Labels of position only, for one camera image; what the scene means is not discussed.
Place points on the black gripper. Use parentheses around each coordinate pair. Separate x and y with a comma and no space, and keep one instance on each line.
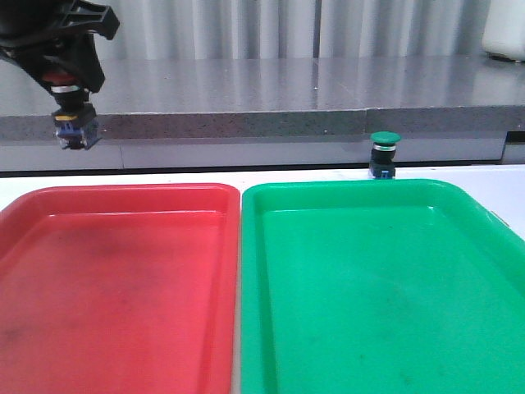
(29,29)

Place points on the red mushroom push button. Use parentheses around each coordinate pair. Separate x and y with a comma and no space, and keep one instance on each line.
(76,126)

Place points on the green mushroom push button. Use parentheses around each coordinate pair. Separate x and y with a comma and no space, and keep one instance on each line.
(381,165)

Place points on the grey stone counter ledge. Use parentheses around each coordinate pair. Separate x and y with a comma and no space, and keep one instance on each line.
(421,97)

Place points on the red plastic tray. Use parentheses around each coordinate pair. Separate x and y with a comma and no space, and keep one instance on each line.
(119,289)

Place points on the green plastic tray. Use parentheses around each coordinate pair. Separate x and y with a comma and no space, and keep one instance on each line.
(404,286)

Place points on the white container in background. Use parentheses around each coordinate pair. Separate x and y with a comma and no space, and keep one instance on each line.
(503,35)

